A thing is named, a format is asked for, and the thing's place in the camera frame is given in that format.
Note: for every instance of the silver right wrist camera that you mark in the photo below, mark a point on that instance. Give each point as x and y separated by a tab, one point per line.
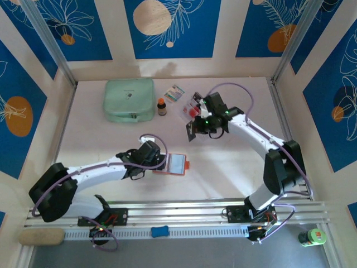
204	109

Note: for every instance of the clear acrylic card box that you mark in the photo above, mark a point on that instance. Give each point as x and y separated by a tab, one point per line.
185	103

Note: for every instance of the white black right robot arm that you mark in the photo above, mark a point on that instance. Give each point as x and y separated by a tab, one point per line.
251	131

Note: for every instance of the aluminium frame post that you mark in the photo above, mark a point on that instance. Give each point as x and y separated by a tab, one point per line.
47	42
298	39

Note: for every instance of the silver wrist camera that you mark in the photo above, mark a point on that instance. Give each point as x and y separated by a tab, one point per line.
147	138
204	109

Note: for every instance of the blue bone-shaped piece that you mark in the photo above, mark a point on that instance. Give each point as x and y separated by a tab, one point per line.
159	231

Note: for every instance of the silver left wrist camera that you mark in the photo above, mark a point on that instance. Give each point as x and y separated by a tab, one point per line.
147	138

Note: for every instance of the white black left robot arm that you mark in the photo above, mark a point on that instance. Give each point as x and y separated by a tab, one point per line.
94	173

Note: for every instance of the aluminium side rail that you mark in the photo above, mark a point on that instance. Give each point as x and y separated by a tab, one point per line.
290	139

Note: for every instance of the aluminium mounting rail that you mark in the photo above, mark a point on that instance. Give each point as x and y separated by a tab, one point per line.
178	212

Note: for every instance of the beige foam block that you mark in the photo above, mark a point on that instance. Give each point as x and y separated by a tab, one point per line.
42	236

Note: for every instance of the green tape roll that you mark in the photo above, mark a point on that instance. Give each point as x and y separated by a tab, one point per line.
312	237

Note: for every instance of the brown bottle orange cap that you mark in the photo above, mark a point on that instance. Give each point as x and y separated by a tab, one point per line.
161	109

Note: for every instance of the orange card holder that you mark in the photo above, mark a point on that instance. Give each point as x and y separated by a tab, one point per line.
177	164

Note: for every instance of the blue white sachet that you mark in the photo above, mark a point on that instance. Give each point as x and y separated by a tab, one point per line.
174	93

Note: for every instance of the black controller board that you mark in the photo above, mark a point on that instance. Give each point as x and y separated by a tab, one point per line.
100	234
259	234

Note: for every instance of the mint green fabric pouch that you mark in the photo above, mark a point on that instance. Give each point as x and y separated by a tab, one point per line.
128	97

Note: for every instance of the white card red circles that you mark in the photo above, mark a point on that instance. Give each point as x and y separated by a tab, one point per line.
192	112

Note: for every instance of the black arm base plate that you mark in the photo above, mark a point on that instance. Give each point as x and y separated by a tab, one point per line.
120	216
235	213

